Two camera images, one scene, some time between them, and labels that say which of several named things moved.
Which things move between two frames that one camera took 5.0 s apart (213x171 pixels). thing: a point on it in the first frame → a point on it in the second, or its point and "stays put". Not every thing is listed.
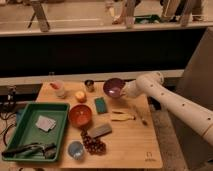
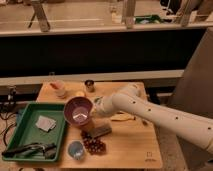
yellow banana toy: [122, 117] stays put
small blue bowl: [76, 149] stays put
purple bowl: [112, 87] → [78, 110]
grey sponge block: [99, 130] stays put
